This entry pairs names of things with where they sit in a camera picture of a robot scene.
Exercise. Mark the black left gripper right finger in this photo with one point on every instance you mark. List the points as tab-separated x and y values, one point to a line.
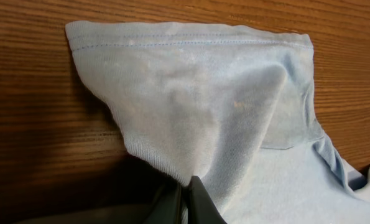
201	209

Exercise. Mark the light blue t-shirt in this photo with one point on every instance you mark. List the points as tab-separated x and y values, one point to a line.
232	105

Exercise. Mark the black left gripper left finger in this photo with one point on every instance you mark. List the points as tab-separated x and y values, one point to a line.
164	209

